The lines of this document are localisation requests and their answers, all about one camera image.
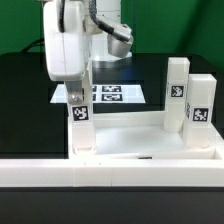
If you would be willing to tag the white tag mat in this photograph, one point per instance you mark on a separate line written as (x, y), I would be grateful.
(106, 94)

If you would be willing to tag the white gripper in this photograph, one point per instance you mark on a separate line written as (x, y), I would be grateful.
(66, 56)

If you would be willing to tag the white desk top tray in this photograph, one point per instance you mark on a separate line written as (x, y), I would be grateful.
(140, 135)

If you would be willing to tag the white front fence bar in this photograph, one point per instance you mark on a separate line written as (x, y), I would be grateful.
(110, 173)

